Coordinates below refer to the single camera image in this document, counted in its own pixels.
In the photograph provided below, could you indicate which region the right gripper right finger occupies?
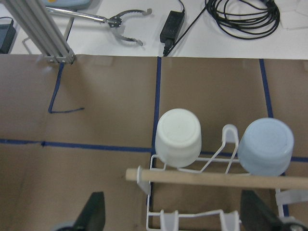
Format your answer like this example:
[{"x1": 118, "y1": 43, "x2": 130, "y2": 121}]
[{"x1": 241, "y1": 190, "x2": 289, "y2": 231}]

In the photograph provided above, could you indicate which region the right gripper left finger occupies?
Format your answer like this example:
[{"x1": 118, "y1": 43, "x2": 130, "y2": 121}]
[{"x1": 52, "y1": 192, "x2": 106, "y2": 231}]

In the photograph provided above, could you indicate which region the light blue cup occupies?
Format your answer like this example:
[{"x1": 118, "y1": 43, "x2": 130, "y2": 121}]
[{"x1": 237, "y1": 118, "x2": 294, "y2": 177}]

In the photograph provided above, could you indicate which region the white ikea cup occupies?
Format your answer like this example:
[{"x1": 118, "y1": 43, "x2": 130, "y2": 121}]
[{"x1": 155, "y1": 108, "x2": 202, "y2": 168}]

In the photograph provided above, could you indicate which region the wooden rack dowel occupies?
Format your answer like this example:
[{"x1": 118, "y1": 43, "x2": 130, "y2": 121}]
[{"x1": 126, "y1": 168, "x2": 308, "y2": 190}]

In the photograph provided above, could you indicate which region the green grabber tool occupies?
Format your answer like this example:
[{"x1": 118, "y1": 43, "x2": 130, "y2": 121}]
[{"x1": 46, "y1": 7, "x2": 153, "y2": 46}]

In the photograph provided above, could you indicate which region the black power adapter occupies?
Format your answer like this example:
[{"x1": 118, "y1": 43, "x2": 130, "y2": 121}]
[{"x1": 160, "y1": 11, "x2": 185, "y2": 43}]

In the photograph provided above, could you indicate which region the blue teach pendant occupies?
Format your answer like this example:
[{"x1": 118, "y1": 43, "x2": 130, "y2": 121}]
[{"x1": 42, "y1": 0, "x2": 92, "y2": 10}]

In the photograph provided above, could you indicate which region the white wire cup rack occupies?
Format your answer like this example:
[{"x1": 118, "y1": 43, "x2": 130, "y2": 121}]
[{"x1": 136, "y1": 124, "x2": 308, "y2": 231}]

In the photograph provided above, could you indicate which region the coiled black cable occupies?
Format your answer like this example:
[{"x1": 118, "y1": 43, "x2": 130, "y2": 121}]
[{"x1": 205, "y1": 0, "x2": 281, "y2": 40}]

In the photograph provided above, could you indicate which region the aluminium frame post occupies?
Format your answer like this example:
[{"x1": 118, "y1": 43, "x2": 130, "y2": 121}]
[{"x1": 1, "y1": 0, "x2": 75, "y2": 64}]

